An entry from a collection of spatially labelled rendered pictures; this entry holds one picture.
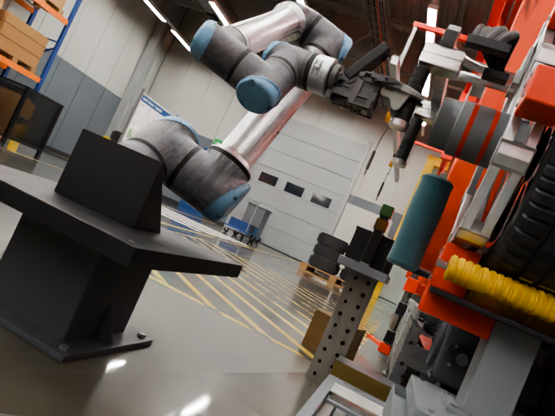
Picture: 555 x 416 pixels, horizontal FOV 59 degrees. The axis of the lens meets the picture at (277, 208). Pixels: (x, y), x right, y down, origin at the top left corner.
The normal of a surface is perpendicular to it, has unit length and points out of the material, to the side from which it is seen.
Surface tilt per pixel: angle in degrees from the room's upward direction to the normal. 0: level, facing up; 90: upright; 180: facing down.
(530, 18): 90
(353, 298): 90
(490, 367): 90
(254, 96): 143
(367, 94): 90
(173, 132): 46
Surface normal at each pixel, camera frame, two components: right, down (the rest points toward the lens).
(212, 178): 0.18, -0.22
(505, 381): -0.24, -0.16
